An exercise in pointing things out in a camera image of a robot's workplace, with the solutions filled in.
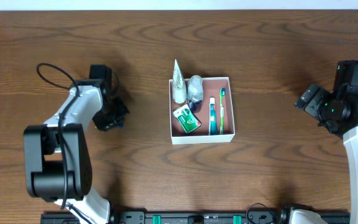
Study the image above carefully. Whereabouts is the white conical tube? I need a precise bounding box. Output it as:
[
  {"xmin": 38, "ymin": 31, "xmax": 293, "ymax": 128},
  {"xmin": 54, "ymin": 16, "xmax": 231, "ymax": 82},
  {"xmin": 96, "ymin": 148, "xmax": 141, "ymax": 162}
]
[{"xmin": 172, "ymin": 60, "xmax": 187, "ymax": 104}]

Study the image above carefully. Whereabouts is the green Dettol soap packet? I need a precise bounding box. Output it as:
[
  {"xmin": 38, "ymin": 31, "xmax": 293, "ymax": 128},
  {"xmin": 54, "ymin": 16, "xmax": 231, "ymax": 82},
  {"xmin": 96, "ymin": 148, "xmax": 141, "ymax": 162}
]
[{"xmin": 173, "ymin": 105, "xmax": 201, "ymax": 134}]

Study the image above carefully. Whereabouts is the clear bottle with blue liquid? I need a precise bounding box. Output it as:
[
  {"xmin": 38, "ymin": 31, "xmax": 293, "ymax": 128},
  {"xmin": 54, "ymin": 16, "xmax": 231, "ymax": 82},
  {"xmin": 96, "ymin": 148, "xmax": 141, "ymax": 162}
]
[{"xmin": 187, "ymin": 75, "xmax": 204, "ymax": 113}]

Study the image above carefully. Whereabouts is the small toothpaste tube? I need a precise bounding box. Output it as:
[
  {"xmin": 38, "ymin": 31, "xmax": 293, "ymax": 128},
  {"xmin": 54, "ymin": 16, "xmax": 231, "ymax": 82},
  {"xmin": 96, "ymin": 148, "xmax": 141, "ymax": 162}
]
[{"xmin": 209, "ymin": 97, "xmax": 218, "ymax": 136}]

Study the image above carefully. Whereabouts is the green white toothbrush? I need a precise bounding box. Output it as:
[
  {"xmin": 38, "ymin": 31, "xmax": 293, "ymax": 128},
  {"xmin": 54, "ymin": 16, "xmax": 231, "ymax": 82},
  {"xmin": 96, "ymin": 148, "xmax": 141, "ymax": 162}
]
[{"xmin": 219, "ymin": 88, "xmax": 226, "ymax": 135}]

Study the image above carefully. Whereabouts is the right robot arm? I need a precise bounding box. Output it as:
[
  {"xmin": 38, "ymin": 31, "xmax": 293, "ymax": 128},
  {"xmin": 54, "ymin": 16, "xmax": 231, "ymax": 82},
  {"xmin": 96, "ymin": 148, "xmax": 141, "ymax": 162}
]
[{"xmin": 294, "ymin": 60, "xmax": 358, "ymax": 223}]

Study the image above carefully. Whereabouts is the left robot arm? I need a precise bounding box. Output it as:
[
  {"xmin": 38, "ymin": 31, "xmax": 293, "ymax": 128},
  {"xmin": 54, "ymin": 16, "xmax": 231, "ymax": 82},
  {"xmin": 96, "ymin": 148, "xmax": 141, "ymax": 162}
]
[{"xmin": 23, "ymin": 65, "xmax": 129, "ymax": 223}]

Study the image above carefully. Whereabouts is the white box with pink interior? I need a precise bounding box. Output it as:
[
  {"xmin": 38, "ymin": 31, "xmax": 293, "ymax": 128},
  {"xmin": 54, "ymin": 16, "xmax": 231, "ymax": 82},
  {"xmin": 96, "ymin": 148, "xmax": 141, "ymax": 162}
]
[{"xmin": 168, "ymin": 77, "xmax": 236, "ymax": 145}]

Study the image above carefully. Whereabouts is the left black cable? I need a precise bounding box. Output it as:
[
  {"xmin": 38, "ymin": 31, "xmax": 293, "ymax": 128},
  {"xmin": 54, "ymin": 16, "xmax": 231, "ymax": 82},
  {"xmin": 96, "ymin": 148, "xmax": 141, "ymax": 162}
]
[{"xmin": 35, "ymin": 62, "xmax": 121, "ymax": 224}]

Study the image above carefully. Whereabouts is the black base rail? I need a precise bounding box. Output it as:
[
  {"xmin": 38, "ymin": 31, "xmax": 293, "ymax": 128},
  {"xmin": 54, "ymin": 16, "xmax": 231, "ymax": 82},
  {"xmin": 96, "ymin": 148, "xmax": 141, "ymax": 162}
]
[{"xmin": 39, "ymin": 210, "xmax": 350, "ymax": 224}]

